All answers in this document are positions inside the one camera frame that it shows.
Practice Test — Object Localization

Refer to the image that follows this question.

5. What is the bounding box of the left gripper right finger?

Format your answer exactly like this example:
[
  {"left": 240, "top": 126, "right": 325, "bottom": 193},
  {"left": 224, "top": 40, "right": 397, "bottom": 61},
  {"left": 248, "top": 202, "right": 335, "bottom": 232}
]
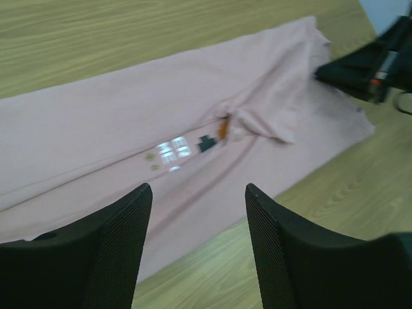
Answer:
[{"left": 245, "top": 184, "right": 411, "bottom": 308}]

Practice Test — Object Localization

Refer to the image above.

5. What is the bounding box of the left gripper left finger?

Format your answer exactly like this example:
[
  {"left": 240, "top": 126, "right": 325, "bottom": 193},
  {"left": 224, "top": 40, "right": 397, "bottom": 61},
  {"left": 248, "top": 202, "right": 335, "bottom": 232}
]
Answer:
[{"left": 1, "top": 183, "right": 153, "bottom": 309}]

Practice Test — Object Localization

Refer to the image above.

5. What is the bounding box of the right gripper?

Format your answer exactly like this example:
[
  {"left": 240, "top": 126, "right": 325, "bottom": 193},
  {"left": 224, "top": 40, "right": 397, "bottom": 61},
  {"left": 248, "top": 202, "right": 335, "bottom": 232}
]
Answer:
[{"left": 314, "top": 15, "right": 411, "bottom": 103}]

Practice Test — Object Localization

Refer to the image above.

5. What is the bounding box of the pink printed t-shirt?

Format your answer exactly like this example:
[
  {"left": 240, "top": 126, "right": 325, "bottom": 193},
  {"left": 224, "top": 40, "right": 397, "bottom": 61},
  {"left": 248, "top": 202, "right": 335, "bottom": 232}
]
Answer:
[{"left": 1, "top": 16, "right": 374, "bottom": 280}]

